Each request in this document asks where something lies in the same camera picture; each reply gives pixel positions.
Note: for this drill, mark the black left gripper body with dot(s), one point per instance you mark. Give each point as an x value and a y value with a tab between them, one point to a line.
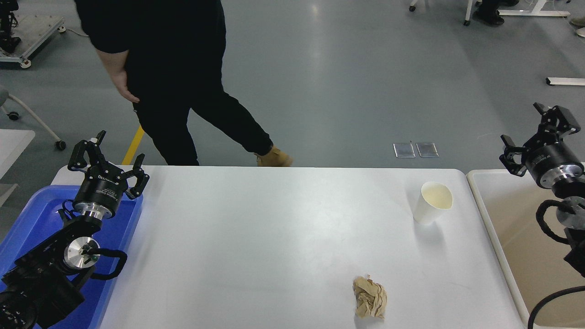
100	189

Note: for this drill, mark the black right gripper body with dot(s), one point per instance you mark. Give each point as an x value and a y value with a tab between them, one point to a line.
548	160

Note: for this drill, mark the white paper cup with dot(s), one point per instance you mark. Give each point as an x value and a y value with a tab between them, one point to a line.
427	212

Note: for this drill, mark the tan paper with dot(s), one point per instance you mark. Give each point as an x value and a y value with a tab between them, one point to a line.
370	297

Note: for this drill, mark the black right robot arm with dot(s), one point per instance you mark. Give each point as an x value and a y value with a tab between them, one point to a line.
571	214

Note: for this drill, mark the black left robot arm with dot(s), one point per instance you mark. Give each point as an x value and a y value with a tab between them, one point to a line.
45	274

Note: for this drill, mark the person's forearm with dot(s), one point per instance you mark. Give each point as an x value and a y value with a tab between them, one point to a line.
112	64

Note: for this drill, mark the person's hand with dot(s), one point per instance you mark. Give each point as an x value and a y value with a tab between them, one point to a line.
124	87

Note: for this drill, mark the white desk foot bar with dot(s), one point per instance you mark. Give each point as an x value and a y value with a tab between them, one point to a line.
566	81

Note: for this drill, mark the grey office chair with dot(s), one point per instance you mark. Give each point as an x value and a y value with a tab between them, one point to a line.
32	119

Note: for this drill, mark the white side table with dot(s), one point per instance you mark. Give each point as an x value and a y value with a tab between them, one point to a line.
11	146

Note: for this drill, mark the blue plastic tray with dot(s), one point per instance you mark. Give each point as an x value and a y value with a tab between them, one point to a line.
32	219

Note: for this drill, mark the large pale bin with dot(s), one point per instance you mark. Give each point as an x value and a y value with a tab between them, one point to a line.
516	237

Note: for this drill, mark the metal floor plate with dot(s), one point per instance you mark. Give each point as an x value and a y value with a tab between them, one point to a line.
427	150
404	150

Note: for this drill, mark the white shoe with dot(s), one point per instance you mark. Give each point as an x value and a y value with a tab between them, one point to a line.
581	32

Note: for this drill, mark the tan shoe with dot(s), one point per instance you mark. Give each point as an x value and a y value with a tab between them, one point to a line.
579	21

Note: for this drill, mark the seated person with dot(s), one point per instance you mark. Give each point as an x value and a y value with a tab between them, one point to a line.
489	13

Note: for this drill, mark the grey wheeled platform cart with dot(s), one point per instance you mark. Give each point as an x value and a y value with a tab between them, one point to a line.
39	29

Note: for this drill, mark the white-framed wheeled chair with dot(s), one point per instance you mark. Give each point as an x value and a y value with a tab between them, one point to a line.
468	13

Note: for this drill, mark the black machine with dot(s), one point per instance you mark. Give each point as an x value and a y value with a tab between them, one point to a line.
7	27

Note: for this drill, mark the white desk frame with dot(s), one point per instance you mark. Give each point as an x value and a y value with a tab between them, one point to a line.
534	12

